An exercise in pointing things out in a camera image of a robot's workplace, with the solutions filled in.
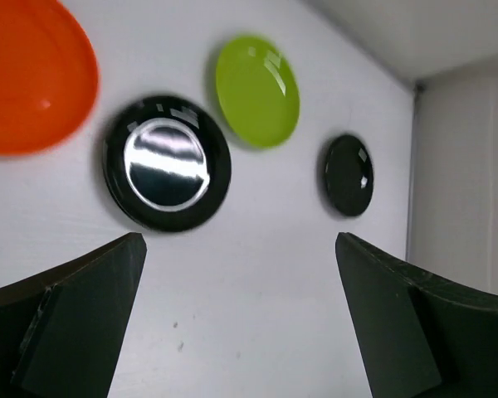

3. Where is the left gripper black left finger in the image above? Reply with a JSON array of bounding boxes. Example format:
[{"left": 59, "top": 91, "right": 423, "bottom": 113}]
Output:
[{"left": 0, "top": 233, "right": 147, "bottom": 397}]

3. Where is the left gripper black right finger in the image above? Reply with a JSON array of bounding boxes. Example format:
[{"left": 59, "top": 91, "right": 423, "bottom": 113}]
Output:
[{"left": 335, "top": 233, "right": 498, "bottom": 397}]

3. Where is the black plate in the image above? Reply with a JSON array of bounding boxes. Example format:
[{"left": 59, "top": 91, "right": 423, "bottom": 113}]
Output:
[
  {"left": 101, "top": 94, "right": 232, "bottom": 232},
  {"left": 320, "top": 133, "right": 374, "bottom": 218}
]

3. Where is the green plate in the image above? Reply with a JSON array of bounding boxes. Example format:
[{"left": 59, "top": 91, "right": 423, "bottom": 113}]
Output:
[{"left": 215, "top": 34, "right": 300, "bottom": 149}]

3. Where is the orange plate back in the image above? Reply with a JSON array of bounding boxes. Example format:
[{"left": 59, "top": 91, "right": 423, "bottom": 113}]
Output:
[{"left": 0, "top": 1, "right": 100, "bottom": 156}]

